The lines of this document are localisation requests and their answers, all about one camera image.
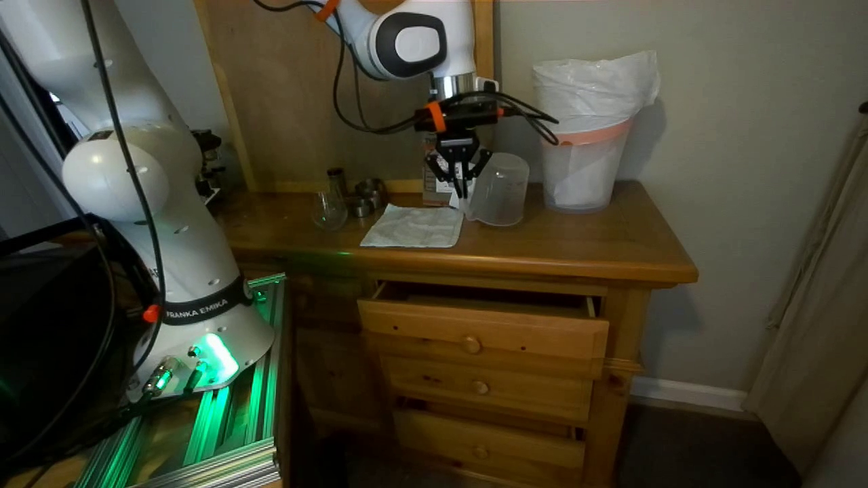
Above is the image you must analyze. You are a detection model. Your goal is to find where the black monitor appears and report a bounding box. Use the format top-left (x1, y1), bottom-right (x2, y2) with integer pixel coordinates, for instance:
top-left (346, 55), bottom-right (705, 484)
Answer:
top-left (0, 214), bottom-right (157, 473)

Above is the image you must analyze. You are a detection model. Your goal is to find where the translucent plastic measuring jar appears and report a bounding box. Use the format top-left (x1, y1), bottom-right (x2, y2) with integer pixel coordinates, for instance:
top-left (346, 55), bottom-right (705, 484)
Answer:
top-left (470, 153), bottom-right (530, 227)

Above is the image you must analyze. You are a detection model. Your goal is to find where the wooden drawer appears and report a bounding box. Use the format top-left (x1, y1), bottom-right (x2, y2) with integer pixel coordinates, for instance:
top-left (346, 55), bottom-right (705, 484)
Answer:
top-left (383, 356), bottom-right (592, 423)
top-left (358, 282), bottom-right (607, 360)
top-left (394, 409), bottom-right (587, 486)

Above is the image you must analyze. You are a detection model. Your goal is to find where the small glass flask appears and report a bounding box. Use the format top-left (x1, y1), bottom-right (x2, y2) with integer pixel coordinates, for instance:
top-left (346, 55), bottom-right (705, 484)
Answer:
top-left (316, 169), bottom-right (347, 231)

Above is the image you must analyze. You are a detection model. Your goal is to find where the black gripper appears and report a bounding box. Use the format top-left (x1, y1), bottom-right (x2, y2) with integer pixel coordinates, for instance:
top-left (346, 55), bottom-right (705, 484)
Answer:
top-left (416, 88), bottom-right (506, 198)

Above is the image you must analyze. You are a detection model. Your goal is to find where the beige door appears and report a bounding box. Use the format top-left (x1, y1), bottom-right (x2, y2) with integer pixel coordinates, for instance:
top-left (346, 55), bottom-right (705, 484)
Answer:
top-left (746, 104), bottom-right (868, 475)

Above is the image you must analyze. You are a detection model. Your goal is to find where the small dark glass jar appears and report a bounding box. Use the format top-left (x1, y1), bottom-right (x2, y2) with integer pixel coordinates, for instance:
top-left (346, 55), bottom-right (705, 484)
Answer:
top-left (356, 179), bottom-right (389, 221)

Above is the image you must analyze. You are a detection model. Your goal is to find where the bottom wooden drawer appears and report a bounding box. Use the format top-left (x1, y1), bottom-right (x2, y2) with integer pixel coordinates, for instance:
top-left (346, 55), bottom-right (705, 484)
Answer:
top-left (394, 409), bottom-right (587, 486)

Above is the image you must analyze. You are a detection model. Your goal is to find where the wooden headboard panel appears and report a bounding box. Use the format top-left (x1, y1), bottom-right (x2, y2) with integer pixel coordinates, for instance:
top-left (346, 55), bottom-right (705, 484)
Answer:
top-left (194, 0), bottom-right (501, 198)

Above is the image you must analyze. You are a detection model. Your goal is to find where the white lined trash bin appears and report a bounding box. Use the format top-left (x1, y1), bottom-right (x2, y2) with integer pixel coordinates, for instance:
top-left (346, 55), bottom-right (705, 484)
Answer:
top-left (533, 51), bottom-right (663, 211)

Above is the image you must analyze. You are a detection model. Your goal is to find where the top wooden drawer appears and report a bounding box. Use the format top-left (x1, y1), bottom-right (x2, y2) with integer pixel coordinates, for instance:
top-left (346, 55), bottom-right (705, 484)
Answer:
top-left (358, 282), bottom-right (607, 360)

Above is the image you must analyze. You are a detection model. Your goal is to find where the wooden dresser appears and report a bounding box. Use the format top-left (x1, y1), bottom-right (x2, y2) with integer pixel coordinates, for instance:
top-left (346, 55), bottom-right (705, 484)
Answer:
top-left (218, 183), bottom-right (698, 488)

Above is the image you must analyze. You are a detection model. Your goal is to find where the white paper towel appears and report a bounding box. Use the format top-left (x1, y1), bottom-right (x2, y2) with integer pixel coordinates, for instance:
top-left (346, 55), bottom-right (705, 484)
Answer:
top-left (362, 203), bottom-right (461, 250)

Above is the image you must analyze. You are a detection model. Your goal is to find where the middle wooden drawer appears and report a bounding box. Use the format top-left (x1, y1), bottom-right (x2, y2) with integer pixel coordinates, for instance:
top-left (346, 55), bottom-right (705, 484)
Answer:
top-left (383, 356), bottom-right (592, 423)

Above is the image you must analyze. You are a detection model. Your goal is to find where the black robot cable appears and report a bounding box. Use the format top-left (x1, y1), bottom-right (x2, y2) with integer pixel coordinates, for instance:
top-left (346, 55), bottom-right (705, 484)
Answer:
top-left (80, 0), bottom-right (172, 383)

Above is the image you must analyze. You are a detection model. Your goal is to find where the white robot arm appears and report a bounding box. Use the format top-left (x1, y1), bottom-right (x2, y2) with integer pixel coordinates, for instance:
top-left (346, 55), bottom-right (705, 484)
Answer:
top-left (0, 0), bottom-right (480, 398)

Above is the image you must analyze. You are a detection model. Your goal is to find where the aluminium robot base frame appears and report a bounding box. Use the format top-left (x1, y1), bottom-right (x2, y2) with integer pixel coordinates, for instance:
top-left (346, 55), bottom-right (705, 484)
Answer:
top-left (53, 268), bottom-right (293, 488)

